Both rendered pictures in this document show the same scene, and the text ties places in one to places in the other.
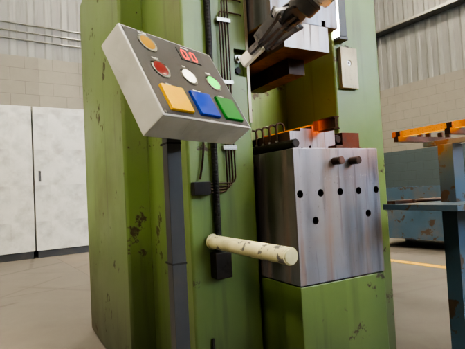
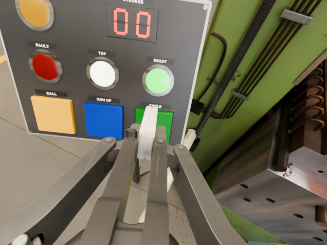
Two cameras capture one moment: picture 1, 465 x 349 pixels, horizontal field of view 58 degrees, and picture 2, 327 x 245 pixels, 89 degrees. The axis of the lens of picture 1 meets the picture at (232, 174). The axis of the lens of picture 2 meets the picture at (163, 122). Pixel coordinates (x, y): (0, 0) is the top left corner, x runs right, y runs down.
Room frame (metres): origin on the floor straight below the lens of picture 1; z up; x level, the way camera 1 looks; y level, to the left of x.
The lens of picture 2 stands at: (1.03, -0.15, 1.30)
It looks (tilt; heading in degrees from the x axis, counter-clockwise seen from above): 57 degrees down; 49
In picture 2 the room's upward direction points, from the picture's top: 10 degrees clockwise
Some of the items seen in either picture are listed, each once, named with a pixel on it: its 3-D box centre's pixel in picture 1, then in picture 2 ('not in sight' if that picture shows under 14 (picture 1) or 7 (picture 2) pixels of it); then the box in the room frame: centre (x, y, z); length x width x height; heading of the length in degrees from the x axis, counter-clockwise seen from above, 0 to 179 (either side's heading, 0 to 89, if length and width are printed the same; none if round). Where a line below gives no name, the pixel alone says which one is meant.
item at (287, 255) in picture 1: (245, 248); (172, 171); (1.22, -0.03, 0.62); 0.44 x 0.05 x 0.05; 28
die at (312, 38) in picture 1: (273, 55); not in sight; (1.65, -0.19, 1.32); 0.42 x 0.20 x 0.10; 28
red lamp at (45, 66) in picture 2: (160, 68); (45, 66); (1.00, 0.16, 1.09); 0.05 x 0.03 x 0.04; 118
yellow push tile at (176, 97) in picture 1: (176, 100); (56, 114); (0.97, 0.12, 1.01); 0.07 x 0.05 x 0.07; 143
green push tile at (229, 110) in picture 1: (228, 110); (153, 126); (1.13, 0.00, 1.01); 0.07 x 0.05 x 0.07; 143
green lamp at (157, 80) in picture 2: (213, 82); (157, 80); (1.16, 0.04, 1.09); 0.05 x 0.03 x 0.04; 118
